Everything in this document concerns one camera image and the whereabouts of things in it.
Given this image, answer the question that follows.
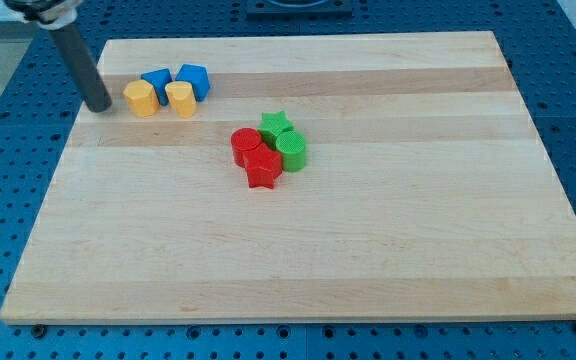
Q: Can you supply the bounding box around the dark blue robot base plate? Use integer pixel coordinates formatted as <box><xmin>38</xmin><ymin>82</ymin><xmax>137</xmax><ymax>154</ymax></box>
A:
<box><xmin>245</xmin><ymin>0</ymin><xmax>354</xmax><ymax>19</ymax></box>

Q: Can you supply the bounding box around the blue cube block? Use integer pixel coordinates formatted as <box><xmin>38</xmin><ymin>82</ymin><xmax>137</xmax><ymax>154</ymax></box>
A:
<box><xmin>141</xmin><ymin>68</ymin><xmax>172</xmax><ymax>106</ymax></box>

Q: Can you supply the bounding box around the blue pentagon block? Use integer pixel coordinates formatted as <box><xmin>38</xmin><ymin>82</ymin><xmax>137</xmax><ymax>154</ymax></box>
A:
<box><xmin>175</xmin><ymin>64</ymin><xmax>211</xmax><ymax>102</ymax></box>

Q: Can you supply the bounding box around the green star block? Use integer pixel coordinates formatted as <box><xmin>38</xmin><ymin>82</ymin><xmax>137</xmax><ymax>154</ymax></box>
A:
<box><xmin>257</xmin><ymin>111</ymin><xmax>294</xmax><ymax>150</ymax></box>

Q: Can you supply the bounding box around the yellow hexagon block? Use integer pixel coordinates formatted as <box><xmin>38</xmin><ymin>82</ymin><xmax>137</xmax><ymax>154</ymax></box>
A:
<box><xmin>123</xmin><ymin>80</ymin><xmax>160</xmax><ymax>118</ymax></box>

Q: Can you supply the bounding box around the light wooden board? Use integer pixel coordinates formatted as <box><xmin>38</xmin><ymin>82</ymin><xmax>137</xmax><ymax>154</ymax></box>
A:
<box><xmin>0</xmin><ymin>31</ymin><xmax>576</xmax><ymax>325</ymax></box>

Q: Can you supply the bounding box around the red cylinder block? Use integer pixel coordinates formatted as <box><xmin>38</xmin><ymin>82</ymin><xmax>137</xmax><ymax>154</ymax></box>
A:
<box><xmin>230</xmin><ymin>127</ymin><xmax>262</xmax><ymax>167</ymax></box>

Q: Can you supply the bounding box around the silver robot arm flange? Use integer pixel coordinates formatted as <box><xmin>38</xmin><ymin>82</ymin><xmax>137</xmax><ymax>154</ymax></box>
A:
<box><xmin>3</xmin><ymin>0</ymin><xmax>83</xmax><ymax>30</ymax></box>

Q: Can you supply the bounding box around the green cylinder block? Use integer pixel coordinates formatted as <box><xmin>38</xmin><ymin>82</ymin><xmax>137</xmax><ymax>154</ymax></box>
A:
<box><xmin>275</xmin><ymin>130</ymin><xmax>307</xmax><ymax>172</ymax></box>

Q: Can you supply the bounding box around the red star block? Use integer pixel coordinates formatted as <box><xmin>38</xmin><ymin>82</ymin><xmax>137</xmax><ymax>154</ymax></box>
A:
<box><xmin>243</xmin><ymin>143</ymin><xmax>283</xmax><ymax>189</ymax></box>

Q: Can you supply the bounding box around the yellow rounded block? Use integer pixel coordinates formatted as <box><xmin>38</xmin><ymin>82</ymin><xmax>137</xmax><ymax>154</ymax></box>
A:
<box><xmin>165</xmin><ymin>81</ymin><xmax>197</xmax><ymax>118</ymax></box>

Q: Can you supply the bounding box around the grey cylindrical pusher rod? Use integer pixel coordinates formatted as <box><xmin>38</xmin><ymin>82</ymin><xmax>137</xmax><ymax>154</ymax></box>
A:
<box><xmin>48</xmin><ymin>23</ymin><xmax>112</xmax><ymax>113</ymax></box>

